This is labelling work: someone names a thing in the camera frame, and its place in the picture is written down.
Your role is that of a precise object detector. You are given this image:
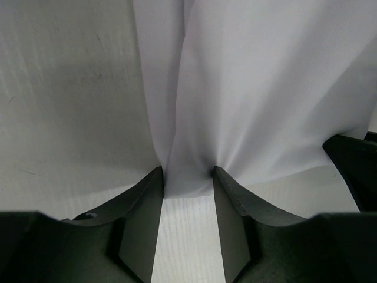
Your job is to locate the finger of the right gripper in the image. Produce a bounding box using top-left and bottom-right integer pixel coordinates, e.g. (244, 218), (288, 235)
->
(322, 132), (377, 212)

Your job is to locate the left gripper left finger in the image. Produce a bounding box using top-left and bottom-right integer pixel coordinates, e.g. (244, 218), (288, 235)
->
(1, 167), (164, 282)

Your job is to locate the white t shirt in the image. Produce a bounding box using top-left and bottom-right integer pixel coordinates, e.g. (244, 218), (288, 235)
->
(133, 1), (376, 198)

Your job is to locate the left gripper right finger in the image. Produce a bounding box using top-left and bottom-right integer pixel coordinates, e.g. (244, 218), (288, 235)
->
(213, 167), (376, 282)

